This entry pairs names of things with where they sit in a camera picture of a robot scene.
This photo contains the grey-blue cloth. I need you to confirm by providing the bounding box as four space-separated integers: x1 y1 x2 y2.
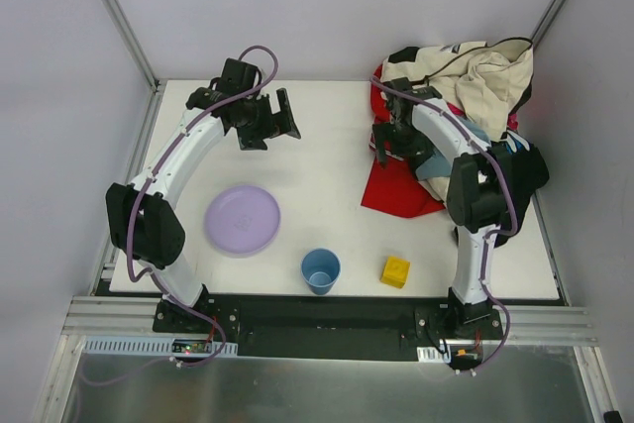
409 117 491 181

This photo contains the cream and black jacket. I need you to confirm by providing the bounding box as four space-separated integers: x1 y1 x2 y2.
383 36 536 206

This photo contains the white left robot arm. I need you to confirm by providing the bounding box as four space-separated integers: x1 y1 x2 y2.
106 87 301 307

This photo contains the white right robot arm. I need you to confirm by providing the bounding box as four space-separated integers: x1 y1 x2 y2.
372 88 518 306

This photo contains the red cloth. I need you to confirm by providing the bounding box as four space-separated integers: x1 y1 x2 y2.
360 63 447 219

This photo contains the purple plastic plate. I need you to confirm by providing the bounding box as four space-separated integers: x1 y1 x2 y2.
203 185 281 257

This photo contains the black printed t-shirt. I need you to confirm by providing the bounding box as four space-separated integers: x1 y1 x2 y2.
452 133 551 249

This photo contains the yellow toy cube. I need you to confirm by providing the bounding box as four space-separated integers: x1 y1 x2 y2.
380 257 410 288

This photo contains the blue plastic cup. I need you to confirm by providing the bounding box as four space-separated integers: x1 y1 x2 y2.
300 249 341 296

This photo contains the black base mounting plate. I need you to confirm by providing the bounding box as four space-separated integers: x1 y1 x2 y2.
153 294 502 362

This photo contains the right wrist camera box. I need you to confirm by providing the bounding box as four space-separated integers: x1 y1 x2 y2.
382 77 442 100

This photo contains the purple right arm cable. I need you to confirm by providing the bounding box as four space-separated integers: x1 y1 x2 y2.
370 75 519 377

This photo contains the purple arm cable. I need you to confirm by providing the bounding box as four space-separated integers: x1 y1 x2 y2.
370 75 519 377
78 45 279 387

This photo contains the left aluminium frame post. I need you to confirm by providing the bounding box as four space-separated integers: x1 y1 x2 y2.
102 0 159 92

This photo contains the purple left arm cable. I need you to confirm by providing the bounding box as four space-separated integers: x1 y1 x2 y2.
78 45 279 387

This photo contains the aluminium front rail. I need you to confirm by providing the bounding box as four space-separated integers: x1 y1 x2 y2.
62 294 598 347

